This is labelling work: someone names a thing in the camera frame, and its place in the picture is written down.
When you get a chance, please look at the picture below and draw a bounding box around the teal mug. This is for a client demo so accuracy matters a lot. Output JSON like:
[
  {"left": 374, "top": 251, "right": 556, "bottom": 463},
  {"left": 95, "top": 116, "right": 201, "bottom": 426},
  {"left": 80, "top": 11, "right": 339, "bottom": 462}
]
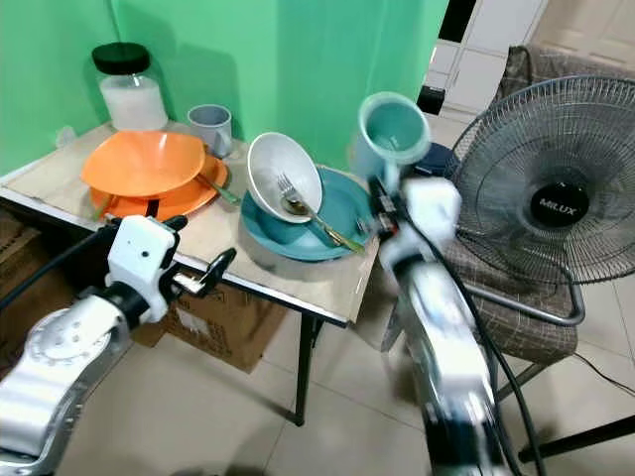
[{"left": 346, "top": 91, "right": 434, "bottom": 186}]

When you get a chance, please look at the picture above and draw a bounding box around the beige table mat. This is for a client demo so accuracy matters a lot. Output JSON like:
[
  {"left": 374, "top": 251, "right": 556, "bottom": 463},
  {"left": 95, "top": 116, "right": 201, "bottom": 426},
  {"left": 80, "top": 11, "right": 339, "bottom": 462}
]
[{"left": 14, "top": 122, "right": 381, "bottom": 325}]

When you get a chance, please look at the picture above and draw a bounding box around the orange plate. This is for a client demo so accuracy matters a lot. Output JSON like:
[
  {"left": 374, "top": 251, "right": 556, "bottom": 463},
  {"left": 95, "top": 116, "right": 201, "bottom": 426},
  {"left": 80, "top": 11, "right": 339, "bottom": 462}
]
[{"left": 93, "top": 153, "right": 230, "bottom": 222}]

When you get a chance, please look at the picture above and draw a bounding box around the teal plate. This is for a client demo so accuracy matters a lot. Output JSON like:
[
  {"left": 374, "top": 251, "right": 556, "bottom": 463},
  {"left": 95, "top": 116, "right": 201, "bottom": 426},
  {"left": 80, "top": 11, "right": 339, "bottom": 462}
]
[{"left": 240, "top": 166, "right": 377, "bottom": 264}]

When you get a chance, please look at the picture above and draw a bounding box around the orange bowl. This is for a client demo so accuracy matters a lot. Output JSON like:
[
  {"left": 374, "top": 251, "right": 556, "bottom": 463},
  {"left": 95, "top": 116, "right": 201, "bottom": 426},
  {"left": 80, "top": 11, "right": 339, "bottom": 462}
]
[{"left": 80, "top": 130, "right": 208, "bottom": 198}]

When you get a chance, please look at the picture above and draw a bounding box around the plain cardboard box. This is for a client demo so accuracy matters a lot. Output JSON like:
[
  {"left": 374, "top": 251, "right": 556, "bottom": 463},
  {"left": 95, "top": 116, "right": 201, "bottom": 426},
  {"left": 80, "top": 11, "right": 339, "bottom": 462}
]
[{"left": 137, "top": 283, "right": 296, "bottom": 375}]

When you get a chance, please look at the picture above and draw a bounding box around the dark blue round object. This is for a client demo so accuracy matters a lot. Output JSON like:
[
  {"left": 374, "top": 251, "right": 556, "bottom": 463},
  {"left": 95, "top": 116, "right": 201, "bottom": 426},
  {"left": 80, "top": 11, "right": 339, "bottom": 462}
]
[{"left": 415, "top": 143, "right": 460, "bottom": 181}]

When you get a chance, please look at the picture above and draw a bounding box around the metal fork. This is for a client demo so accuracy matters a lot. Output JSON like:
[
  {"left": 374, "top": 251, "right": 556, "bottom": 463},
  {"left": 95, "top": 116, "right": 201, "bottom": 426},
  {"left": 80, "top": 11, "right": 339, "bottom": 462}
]
[{"left": 277, "top": 173, "right": 344, "bottom": 245}]

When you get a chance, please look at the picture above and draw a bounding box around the white bowl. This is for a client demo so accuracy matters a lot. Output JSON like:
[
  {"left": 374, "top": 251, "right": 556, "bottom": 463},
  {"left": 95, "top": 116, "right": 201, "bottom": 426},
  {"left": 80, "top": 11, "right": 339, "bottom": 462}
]
[{"left": 246, "top": 131, "right": 324, "bottom": 225}]

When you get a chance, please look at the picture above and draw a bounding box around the grey mug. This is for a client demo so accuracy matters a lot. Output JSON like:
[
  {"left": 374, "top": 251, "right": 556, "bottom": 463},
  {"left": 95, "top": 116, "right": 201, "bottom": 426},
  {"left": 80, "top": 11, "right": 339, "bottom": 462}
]
[{"left": 187, "top": 103, "right": 235, "bottom": 159}]

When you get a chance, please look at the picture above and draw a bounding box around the glass jar black lid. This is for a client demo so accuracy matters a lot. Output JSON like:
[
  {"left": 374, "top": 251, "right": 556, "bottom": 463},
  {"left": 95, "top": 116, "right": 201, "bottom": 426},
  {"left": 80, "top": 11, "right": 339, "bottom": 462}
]
[{"left": 91, "top": 43, "right": 169, "bottom": 133}]

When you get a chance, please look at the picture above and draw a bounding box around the printed cardboard box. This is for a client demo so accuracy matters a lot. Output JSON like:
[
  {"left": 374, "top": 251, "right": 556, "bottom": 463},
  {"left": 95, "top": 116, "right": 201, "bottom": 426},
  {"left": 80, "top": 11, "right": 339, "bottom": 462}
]
[{"left": 0, "top": 206, "right": 65, "bottom": 373}]

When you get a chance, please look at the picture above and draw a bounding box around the black standing fan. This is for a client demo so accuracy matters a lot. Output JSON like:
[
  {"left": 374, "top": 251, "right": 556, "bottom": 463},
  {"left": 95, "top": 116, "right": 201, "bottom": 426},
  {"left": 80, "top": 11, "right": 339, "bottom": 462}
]
[{"left": 450, "top": 75, "right": 635, "bottom": 286}]

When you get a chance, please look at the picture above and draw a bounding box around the white cabinet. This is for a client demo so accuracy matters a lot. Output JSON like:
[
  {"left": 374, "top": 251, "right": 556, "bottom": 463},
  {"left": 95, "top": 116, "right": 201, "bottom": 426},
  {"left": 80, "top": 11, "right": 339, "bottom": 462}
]
[{"left": 421, "top": 0, "right": 635, "bottom": 116}]

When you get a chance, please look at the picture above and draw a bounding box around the green backdrop cloth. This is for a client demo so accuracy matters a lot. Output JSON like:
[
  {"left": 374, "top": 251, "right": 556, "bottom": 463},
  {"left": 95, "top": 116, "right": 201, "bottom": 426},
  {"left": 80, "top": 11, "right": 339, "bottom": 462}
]
[{"left": 0, "top": 0, "right": 450, "bottom": 181}]

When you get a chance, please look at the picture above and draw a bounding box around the brown patterned chair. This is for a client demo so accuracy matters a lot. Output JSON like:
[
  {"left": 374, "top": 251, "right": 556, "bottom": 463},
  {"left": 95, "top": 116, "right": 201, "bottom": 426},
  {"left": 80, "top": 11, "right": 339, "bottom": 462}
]
[{"left": 381, "top": 44, "right": 635, "bottom": 365}]

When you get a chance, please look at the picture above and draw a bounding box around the black metal base bar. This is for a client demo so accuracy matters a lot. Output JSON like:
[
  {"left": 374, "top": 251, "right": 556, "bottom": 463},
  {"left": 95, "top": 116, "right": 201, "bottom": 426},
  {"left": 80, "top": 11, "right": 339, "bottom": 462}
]
[{"left": 544, "top": 415, "right": 635, "bottom": 464}]

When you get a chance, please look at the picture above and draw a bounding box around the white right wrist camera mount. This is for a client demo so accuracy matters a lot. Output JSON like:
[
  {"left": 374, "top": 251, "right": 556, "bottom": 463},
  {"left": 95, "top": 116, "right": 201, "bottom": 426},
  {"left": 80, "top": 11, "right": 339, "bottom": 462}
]
[{"left": 377, "top": 177, "right": 463, "bottom": 271}]

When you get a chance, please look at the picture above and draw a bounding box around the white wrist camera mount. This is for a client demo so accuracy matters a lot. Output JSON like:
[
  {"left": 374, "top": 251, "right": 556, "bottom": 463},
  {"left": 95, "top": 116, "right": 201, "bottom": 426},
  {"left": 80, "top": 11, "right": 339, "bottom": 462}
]
[
  {"left": 105, "top": 215, "right": 184, "bottom": 324},
  {"left": 377, "top": 177, "right": 463, "bottom": 271}
]

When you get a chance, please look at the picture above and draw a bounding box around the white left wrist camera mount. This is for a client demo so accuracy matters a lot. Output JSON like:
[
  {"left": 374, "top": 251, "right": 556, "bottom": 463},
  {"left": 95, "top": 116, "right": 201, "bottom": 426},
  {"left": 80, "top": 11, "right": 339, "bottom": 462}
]
[{"left": 105, "top": 215, "right": 184, "bottom": 324}]

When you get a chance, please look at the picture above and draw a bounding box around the green handled utensil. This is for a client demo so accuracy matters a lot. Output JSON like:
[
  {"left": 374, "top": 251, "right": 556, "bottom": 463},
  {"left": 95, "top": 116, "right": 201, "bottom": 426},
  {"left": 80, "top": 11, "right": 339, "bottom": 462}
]
[{"left": 198, "top": 173, "right": 241, "bottom": 206}]

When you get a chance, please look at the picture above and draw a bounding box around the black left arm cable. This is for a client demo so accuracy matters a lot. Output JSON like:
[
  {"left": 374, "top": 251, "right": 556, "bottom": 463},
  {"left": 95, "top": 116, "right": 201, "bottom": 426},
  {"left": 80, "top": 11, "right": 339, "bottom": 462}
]
[{"left": 0, "top": 226, "right": 152, "bottom": 310}]

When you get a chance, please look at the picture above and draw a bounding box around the metal frame table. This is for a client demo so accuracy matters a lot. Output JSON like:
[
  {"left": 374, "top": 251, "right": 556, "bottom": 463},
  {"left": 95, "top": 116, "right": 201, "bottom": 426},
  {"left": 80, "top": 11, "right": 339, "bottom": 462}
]
[{"left": 0, "top": 122, "right": 384, "bottom": 428}]

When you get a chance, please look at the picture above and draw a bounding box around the black floor power cord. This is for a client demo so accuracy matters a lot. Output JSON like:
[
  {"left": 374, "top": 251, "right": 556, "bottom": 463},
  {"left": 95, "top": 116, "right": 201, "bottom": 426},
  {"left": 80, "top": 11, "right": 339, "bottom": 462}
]
[{"left": 577, "top": 350, "right": 635, "bottom": 400}]

